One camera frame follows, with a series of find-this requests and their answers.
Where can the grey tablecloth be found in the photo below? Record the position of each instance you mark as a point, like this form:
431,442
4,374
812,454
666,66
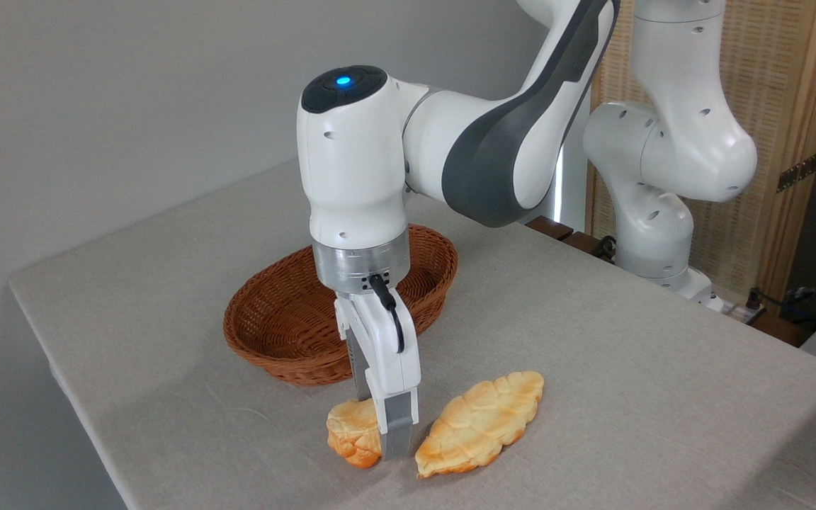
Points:
592,354

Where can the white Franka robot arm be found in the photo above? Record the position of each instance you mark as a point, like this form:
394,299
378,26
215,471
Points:
358,163

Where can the dark brown wooden block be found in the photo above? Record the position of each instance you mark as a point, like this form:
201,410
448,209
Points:
585,244
548,227

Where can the white power strip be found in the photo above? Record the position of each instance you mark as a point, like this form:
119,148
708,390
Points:
737,309

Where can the brown wicker oval basket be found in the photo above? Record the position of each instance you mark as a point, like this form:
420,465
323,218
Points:
273,329

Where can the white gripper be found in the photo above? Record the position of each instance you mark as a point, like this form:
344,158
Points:
387,347

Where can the long leaf-shaped golden bread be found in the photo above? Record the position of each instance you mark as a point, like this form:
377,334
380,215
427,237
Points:
479,423

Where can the round golden bread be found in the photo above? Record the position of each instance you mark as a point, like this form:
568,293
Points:
353,432

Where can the dark metal screen hinge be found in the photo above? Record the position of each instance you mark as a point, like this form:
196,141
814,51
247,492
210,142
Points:
797,172

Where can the wooden woven folding screen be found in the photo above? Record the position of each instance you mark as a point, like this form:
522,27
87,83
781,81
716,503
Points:
783,71

